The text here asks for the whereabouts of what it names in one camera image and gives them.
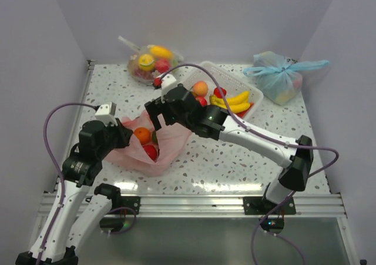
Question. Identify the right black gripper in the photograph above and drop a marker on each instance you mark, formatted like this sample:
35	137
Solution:
155	108

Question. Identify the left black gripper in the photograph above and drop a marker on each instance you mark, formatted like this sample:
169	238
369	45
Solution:
124	134

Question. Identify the pink plastic bag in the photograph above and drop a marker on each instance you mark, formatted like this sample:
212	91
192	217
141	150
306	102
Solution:
169	142

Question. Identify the yellow banana bunch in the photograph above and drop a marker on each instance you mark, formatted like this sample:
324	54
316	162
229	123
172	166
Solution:
237	104

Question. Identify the watermelon slice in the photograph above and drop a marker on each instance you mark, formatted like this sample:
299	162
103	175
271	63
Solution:
243	113

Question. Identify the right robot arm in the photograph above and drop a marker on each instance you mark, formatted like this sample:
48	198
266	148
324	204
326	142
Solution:
294	156

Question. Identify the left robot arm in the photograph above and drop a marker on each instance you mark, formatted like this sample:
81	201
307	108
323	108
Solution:
66	230

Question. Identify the clear plastic bag of fruit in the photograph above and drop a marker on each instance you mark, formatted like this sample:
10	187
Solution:
150	61

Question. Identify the blue plastic bag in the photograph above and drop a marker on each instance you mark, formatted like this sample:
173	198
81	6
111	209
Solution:
279	77

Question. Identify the orange tangerine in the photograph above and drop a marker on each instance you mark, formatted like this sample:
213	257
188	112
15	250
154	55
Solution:
143	135

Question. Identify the red apple in basket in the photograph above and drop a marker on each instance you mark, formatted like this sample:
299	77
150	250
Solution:
201	100

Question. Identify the peach in basket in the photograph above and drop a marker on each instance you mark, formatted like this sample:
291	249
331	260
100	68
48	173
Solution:
200	88

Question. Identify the red wax apple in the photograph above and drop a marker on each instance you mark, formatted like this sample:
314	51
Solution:
219	92

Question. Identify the white plastic basket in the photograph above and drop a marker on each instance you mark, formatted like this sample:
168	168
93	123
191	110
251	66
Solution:
226	80

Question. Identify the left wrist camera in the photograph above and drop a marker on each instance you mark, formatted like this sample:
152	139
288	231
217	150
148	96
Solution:
106	113

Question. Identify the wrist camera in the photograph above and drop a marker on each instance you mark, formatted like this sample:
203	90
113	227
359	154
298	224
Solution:
106	113
165	83

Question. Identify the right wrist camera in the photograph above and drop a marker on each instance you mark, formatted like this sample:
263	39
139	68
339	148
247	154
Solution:
165	83

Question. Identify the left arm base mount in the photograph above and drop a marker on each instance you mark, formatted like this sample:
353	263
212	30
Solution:
113	214

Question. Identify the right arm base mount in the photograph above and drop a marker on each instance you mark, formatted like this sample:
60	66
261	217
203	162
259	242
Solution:
256	205

